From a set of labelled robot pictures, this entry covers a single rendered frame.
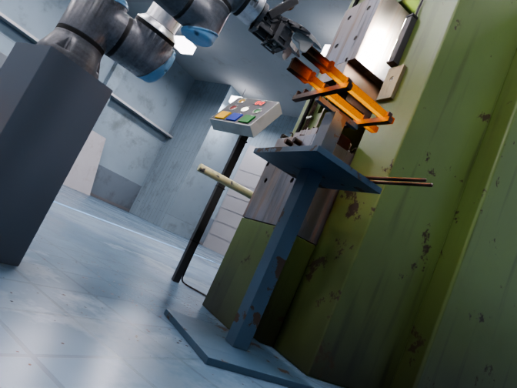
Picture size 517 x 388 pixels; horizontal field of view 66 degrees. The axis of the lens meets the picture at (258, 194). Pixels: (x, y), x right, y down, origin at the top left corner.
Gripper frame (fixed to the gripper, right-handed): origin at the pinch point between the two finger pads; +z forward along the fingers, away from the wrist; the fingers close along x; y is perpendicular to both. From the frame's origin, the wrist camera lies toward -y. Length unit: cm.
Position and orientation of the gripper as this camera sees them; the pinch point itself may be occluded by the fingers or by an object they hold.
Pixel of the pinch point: (309, 49)
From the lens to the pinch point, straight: 132.1
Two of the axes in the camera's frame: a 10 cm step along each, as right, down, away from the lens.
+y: -4.2, 9.0, -1.5
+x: 5.0, 0.9, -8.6
